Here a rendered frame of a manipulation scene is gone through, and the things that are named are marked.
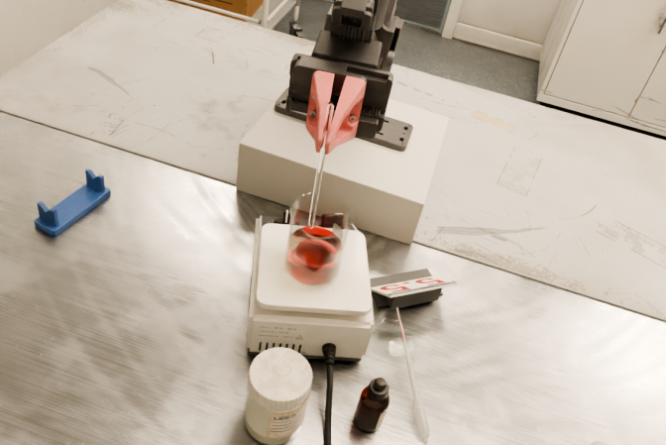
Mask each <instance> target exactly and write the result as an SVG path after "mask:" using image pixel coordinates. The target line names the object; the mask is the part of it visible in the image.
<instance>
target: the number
mask: <svg viewBox="0 0 666 445"><path fill-rule="evenodd" d="M445 282H450V281H449V280H446V279H442V278H435V277H433V278H423V279H418V280H412V281H407V282H401V283H396V284H391V285H385V286H380V287H374V288H375V289H378V290H381V291H384V292H387V293H393V292H399V291H404V290H409V289H414V288H419V287H425V286H430V285H434V284H439V283H445Z"/></svg>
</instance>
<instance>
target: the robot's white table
mask: <svg viewBox="0 0 666 445"><path fill-rule="evenodd" d="M315 44H316V42H312V41H310V40H306V39H302V38H299V37H295V36H292V35H288V34H285V33H281V32H278V31H274V30H270V29H267V28H263V27H260V26H256V25H253V24H249V23H246V22H242V21H238V20H235V19H231V18H228V17H224V16H221V15H217V14H213V13H210V12H206V11H203V10H199V9H196V8H192V7H189V6H185V5H181V4H178V3H174V2H170V1H167V0H117V1H116V2H114V3H112V4H111V5H109V6H108V7H106V8H105V9H103V10H102V11H100V12H99V13H97V14H96V15H94V16H93V17H91V18H89V19H88V20H86V21H85V22H83V23H82V24H80V25H79V26H77V27H76V28H74V29H73V30H72V31H70V32H69V33H66V34H65V35H63V36H62V37H60V38H59V39H57V40H56V41H54V42H53V43H51V44H50V45H48V46H47V47H45V48H43V49H42V50H40V51H39V52H37V53H36V54H34V55H33V56H31V57H29V58H28V59H26V60H24V61H23V62H21V63H20V64H18V65H17V66H15V67H14V68H12V69H11V70H9V71H8V72H6V73H5V74H3V75H1V76H0V112H3V113H6V114H9V115H12V116H15V117H18V118H22V119H25V120H28V121H31V122H34V123H37V124H40V125H44V126H47V127H50V128H53V129H56V130H59V131H63V132H66V133H69V134H71V135H74V136H77V137H81V138H84V139H87V140H90V141H93V142H96V143H100V144H103V145H106V146H109V147H112V148H115V149H119V150H122V151H125V152H128V153H131V154H134V155H137V156H141V157H144V158H147V159H150V160H153V161H156V162H160V163H163V164H166V165H169V166H172V167H178V168H181V169H184V170H187V171H190V172H193V173H197V174H200V175H203V176H206V177H209V178H212V179H215V180H219V181H222V182H225V183H228V184H231V185H234V186H236V183H237V170H238V157H239V143H240V142H241V141H242V140H243V139H244V137H245V136H246V135H247V134H248V133H249V131H250V130H251V129H252V128H253V127H254V125H255V124H256V123H257V122H258V121H259V119H260V118H261V117H262V116H263V115H264V113H265V112H266V111H267V110H268V109H269V107H270V106H271V105H272V104H273V103H274V101H275V100H276V99H277V98H278V96H279V95H280V94H281V93H282V92H283V90H284V89H285V88H286V87H287V86H288V84H289V79H290V75H289V69H290V63H291V60H292V58H293V56H294V55H295V54H304V55H309V56H311V54H312V52H313V49H314V46H315ZM390 72H391V73H392V74H393V83H392V88H391V92H390V96H389V99H392V100H395V101H398V102H401V103H404V104H408V105H411V106H414V107H417V108H420V109H423V110H427V111H430V112H433V113H436V114H439V115H442V116H446V117H449V122H448V125H447V129H446V132H445V135H444V139H443V142H442V146H441V149H440V153H439V156H438V160H437V163H436V167H435V170H434V173H433V176H432V179H431V183H430V186H429V190H428V193H427V197H426V200H425V203H424V207H423V210H422V213H421V216H420V219H419V222H418V225H417V228H416V231H415V234H414V237H413V241H412V242H413V243H416V244H419V245H422V246H425V247H428V248H432V249H435V250H438V251H441V252H444V253H447V254H451V255H454V256H457V257H460V258H463V259H466V260H469V261H473V262H476V263H479V264H482V265H485V266H488V267H492V268H495V269H498V270H501V271H504V272H507V273H511V274H514V275H517V276H520V277H523V278H529V279H532V280H535V281H538V282H541V283H544V284H547V285H551V286H554V287H557V288H560V289H563V290H566V291H570V292H573V293H576V294H579V295H581V296H584V297H588V298H591V299H594V300H597V301H600V302H603V303H607V304H610V305H613V306H616V307H619V308H622V309H626V310H629V311H632V312H635V313H638V314H641V315H644V316H648V317H651V318H654V319H657V320H660V321H663V322H666V141H665V140H661V139H658V138H654V137H650V136H647V135H643V134H640V133H636V132H633V131H629V130H626V129H622V128H619V127H616V126H612V125H609V124H605V123H602V122H598V121H595V120H591V119H587V118H584V117H580V116H577V115H573V114H570V113H566V112H563V111H559V110H555V109H551V108H548V107H545V106H541V105H538V104H534V103H531V102H527V101H523V100H520V99H516V98H513V97H509V96H506V95H502V94H499V93H495V92H491V91H488V90H485V89H482V88H478V87H475V86H471V85H468V84H464V83H460V82H457V81H453V80H450V79H446V78H441V77H438V76H435V75H431V74H428V73H425V72H421V71H418V70H414V69H411V68H407V67H404V66H400V65H396V64H392V67H391V70H390Z"/></svg>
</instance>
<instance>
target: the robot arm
mask: <svg viewBox="0 0 666 445"><path fill-rule="evenodd" d="M395 7H396V0H334V2H333V4H332V5H331V7H330V9H329V11H328V13H327V15H326V21H325V26H324V30H321V31H320V33H319V35H318V38H317V41H316V44H315V46H314V49H313V52H312V54H311V56H309V55H304V54H295V55H294V56H293V58H292V60H291V63H290V69H289V75H290V79H289V87H288V88H287V89H286V90H285V91H284V92H283V94H282V95H281V96H280V97H279V99H278V100H277V101H276V104H275V111H276V112H278V113H280V114H283V115H286V116H289V117H292V118H295V119H299V120H302V121H305V122H306V130H307V131H308V133H309V134H310V136H311V137H312V139H313V140H314V142H315V149H316V152H317V153H320V151H321V145H322V139H323V133H324V132H323V129H324V123H325V117H326V111H327V105H328V103H329V102H333V103H334V111H333V117H332V122H331V128H330V133H329V135H328V139H327V143H326V149H325V155H328V154H329V153H331V152H332V151H333V150H334V149H335V148H336V147H337V146H339V145H342V144H344V143H346V142H348V141H351V140H353V139H354V138H358V139H361V140H364V141H367V142H370V143H374V144H377V145H380V146H383V147H386V148H389V149H392V150H395V151H399V152H404V151H405V150H406V147H407V144H408V141H409V139H410V136H411V133H412V130H413V126H412V125H411V124H409V123H405V122H402V121H399V120H396V119H393V118H391V117H387V116H385V115H386V111H387V106H388V102H389V96H390V92H391V88H392V83H393V74H392V73H391V72H390V70H391V67H392V64H393V60H394V56H395V54H396V46H397V43H398V40H399V36H400V33H401V29H402V26H403V22H404V20H403V19H400V18H399V17H398V16H394V15H393V14H394V11H395Z"/></svg>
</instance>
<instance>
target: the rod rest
mask: <svg viewBox="0 0 666 445"><path fill-rule="evenodd" d="M85 175H86V184H85V185H83V186H82V187H80V188H79V189H78V190H76V191H75V192H73V193H72V194H71V195H69V196H68V197H66V198H65V199H63V200H62V201H61V202H59V203H58V204H56V205H55V206H54V207H52V208H51V209H48V208H47V207H46V205H45V204H44V203H43V202H42V201H39V202H38V203H37V205H38V210H39V217H38V218H37V219H35V221H34V222H35V227H36V228H38V229H40V230H42V231H44V232H46V233H48V234H50V235H51V236H53V237H56V236H57V235H59V234H60V233H61V232H63V231H64V230H65V229H67V228H68V227H69V226H71V225H72V224H73V223H75V222H76V221H77V220H79V219H80V218H81V217H83V216H84V215H85V214H87V213H88V212H89V211H91V210H92V209H93V208H94V207H96V206H97V205H98V204H100V203H101V202H102V201H104V200H105V199H106V198H108V197H109V196H110V195H111V191H110V188H108V187H106V186H105V184H104V175H102V174H99V175H97V176H96V175H95V174H94V173H93V171H92V170H91V169H90V168H88V169H86V170H85Z"/></svg>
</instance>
